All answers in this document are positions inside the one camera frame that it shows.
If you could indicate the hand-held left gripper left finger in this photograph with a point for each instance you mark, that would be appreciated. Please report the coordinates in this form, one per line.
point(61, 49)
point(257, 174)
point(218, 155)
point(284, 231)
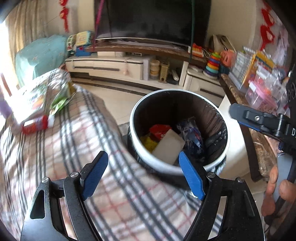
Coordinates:
point(96, 176)

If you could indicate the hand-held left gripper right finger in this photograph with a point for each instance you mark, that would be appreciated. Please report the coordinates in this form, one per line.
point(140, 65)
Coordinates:
point(190, 176)

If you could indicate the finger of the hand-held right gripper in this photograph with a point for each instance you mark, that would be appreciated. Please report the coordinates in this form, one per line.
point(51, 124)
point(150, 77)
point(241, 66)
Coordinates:
point(270, 132)
point(254, 115)

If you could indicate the black bin white rim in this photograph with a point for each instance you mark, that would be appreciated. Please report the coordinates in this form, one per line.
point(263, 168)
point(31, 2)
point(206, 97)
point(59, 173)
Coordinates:
point(161, 165)

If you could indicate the blue snack wrapper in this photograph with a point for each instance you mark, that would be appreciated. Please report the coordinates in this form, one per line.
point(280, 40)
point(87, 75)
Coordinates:
point(190, 139)

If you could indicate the white foam block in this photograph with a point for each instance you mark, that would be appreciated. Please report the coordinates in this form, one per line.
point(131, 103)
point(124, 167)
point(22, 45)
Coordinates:
point(168, 146)

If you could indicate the yellow wrapper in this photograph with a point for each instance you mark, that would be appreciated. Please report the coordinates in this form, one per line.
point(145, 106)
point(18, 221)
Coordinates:
point(149, 143)

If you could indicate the red snack packet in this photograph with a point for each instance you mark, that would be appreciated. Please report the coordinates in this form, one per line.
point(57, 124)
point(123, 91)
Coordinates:
point(160, 132)

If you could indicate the black bin liner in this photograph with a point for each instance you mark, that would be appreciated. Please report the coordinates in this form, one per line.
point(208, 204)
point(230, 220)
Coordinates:
point(175, 109)

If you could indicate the person's right hand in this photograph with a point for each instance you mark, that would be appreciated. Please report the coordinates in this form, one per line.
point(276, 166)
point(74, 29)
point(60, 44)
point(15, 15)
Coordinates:
point(270, 192)

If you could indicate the orange plastic toy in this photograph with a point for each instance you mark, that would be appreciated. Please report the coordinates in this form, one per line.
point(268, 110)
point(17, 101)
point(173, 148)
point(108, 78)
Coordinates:
point(228, 59)

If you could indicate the red white packet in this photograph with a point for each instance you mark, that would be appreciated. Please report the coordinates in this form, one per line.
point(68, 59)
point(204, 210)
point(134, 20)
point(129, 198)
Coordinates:
point(37, 125)

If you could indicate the green snack packet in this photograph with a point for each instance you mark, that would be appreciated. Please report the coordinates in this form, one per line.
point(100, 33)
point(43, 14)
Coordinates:
point(62, 97)

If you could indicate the orange toy cash register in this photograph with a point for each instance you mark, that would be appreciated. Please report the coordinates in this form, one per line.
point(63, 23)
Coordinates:
point(198, 51)

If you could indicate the flat picture book box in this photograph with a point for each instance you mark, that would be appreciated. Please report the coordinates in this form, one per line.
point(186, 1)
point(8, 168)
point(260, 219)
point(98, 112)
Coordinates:
point(31, 102)

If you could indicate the metal grater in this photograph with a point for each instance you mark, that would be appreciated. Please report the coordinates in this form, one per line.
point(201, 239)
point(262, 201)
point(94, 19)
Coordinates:
point(163, 73)

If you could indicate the stack of jars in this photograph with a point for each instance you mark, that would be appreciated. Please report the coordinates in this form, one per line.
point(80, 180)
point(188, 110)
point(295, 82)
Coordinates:
point(155, 69)

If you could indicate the white television cabinet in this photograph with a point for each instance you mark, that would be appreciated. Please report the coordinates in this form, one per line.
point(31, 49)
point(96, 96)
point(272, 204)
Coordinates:
point(104, 66)

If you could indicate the blue toy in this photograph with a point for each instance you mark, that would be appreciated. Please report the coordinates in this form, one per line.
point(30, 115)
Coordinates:
point(83, 51)

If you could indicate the teal covered furniture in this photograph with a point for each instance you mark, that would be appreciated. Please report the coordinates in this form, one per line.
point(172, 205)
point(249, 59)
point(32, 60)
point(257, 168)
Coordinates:
point(39, 58)

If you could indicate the yellow toy phone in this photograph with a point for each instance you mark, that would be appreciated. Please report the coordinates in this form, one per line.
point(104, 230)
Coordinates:
point(84, 39)

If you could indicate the black television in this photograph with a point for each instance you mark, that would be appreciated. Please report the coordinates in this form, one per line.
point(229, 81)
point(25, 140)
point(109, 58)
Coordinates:
point(152, 18)

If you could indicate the pink ribbon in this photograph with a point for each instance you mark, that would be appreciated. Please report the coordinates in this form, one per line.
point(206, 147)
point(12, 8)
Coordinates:
point(98, 20)

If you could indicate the beige curtain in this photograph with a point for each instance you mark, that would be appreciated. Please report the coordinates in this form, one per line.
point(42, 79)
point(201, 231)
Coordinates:
point(32, 23)

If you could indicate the red paper wall decoration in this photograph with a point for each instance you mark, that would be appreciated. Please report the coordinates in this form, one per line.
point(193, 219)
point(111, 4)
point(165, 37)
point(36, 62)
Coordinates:
point(268, 27)

